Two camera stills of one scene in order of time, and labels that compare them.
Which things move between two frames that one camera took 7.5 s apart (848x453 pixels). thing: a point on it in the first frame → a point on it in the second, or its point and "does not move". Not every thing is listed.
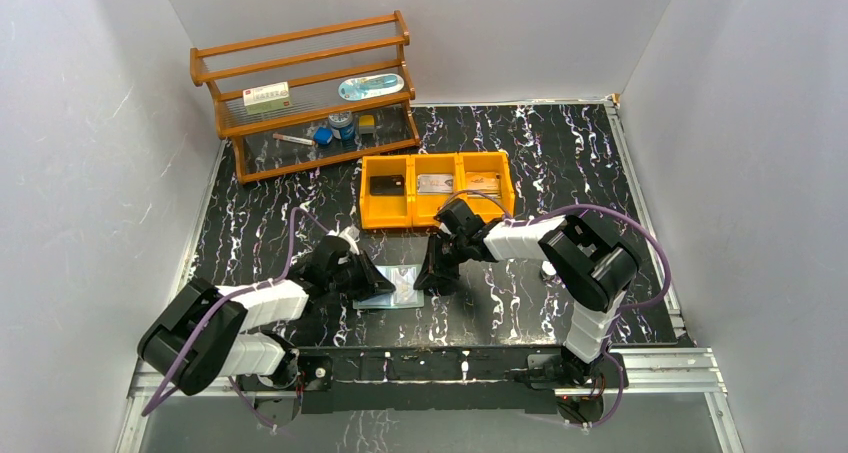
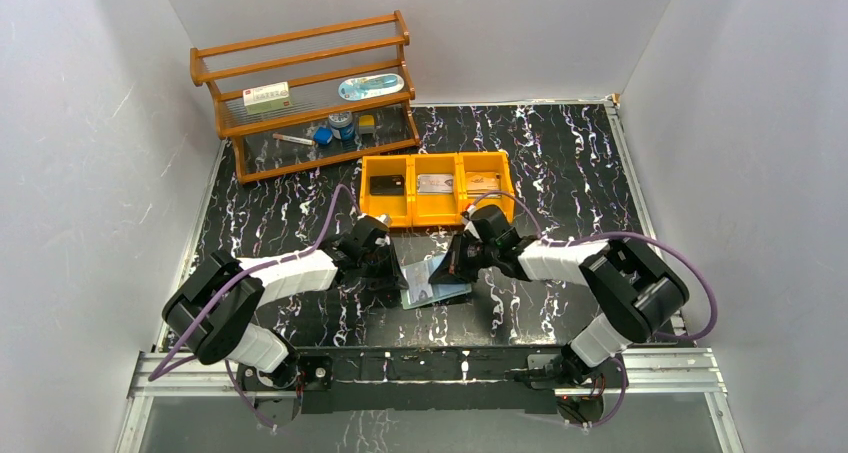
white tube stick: x=294 y=139 does not move
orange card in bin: x=485 y=182 does not move
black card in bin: x=387 y=185 does not move
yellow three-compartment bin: x=407 y=190 does not move
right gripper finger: x=430 y=275 → x=452 y=269
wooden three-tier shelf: x=307 y=98 does not move
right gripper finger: x=448 y=287 → x=467 y=277
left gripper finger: x=373 y=282 → x=395 y=277
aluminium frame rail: x=671 y=371 does not move
